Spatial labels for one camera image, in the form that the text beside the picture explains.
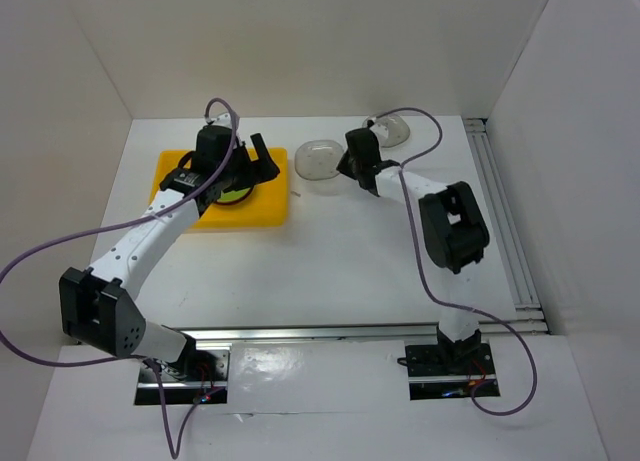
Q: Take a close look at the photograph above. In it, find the green plate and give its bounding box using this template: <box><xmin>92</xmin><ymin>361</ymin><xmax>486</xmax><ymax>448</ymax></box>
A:
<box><xmin>216</xmin><ymin>188</ymin><xmax>253</xmax><ymax>206</ymax></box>

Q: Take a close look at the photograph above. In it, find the clear glass plate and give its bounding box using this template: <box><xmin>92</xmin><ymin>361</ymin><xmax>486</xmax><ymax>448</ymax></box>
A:
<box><xmin>294</xmin><ymin>140</ymin><xmax>344</xmax><ymax>181</ymax></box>
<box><xmin>362</xmin><ymin>114</ymin><xmax>411</xmax><ymax>149</ymax></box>

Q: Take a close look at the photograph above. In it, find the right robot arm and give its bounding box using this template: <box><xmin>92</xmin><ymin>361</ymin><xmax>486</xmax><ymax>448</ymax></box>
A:
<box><xmin>337</xmin><ymin>127</ymin><xmax>490</xmax><ymax>373</ymax></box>

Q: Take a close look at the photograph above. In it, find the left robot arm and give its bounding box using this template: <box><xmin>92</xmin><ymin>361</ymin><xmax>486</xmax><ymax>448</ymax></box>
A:
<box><xmin>59</xmin><ymin>125</ymin><xmax>280</xmax><ymax>380</ymax></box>

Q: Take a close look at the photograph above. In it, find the yellow plastic bin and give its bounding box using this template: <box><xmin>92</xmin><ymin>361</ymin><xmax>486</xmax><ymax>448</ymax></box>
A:
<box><xmin>148</xmin><ymin>147</ymin><xmax>290</xmax><ymax>231</ymax></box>

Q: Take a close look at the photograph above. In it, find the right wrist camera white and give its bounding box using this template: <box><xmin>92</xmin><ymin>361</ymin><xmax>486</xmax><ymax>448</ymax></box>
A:
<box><xmin>365</xmin><ymin>121</ymin><xmax>389</xmax><ymax>138</ymax></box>

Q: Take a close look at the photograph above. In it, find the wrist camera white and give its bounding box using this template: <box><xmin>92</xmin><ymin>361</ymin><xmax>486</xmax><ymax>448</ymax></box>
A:
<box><xmin>365</xmin><ymin>121</ymin><xmax>389</xmax><ymax>138</ymax></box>
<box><xmin>208</xmin><ymin>112</ymin><xmax>238</xmax><ymax>130</ymax></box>

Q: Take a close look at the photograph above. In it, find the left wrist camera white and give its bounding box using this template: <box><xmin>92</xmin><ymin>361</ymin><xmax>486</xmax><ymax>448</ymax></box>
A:
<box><xmin>208</xmin><ymin>112</ymin><xmax>238</xmax><ymax>130</ymax></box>

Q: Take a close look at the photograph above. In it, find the aluminium rail front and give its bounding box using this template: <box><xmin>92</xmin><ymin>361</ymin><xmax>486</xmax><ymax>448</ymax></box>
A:
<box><xmin>181</xmin><ymin>323</ymin><xmax>436</xmax><ymax>343</ymax></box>

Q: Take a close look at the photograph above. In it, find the aluminium rail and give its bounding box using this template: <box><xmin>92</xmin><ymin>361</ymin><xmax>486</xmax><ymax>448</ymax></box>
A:
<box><xmin>181</xmin><ymin>323</ymin><xmax>436</xmax><ymax>343</ymax></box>
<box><xmin>463</xmin><ymin>118</ymin><xmax>550</xmax><ymax>336</ymax></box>

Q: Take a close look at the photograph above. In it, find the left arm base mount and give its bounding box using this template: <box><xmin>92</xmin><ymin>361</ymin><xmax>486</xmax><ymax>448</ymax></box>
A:
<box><xmin>134</xmin><ymin>345</ymin><xmax>231</xmax><ymax>406</ymax></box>

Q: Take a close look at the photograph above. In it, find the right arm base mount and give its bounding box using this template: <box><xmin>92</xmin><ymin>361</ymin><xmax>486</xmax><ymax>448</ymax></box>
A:
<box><xmin>396</xmin><ymin>343</ymin><xmax>500</xmax><ymax>401</ymax></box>

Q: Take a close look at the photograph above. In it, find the aluminium rail right side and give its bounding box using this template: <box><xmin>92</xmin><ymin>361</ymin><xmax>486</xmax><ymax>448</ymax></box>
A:
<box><xmin>463</xmin><ymin>118</ymin><xmax>550</xmax><ymax>336</ymax></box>

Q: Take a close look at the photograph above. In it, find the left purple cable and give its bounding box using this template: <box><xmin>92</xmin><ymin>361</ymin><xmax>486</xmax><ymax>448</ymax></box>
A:
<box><xmin>0</xmin><ymin>97</ymin><xmax>241</xmax><ymax>460</ymax></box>

